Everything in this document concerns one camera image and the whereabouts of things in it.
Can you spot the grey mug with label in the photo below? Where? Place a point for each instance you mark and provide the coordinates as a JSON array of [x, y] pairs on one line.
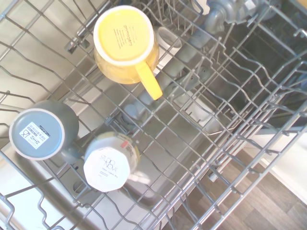
[[36, 136]]

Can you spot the white ceramic bowl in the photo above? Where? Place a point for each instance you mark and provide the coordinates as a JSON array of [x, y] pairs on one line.
[[199, 115]]

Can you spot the yellow ceramic mug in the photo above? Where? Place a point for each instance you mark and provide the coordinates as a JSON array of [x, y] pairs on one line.
[[122, 36]]

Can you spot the white octagonal patterned mug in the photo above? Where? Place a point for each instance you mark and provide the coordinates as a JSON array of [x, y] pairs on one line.
[[106, 165]]

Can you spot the stainless dishwasher door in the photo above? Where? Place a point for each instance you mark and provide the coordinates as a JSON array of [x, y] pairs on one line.
[[166, 125]]

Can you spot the white ceramic cup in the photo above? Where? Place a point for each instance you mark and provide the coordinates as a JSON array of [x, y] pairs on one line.
[[168, 38]]

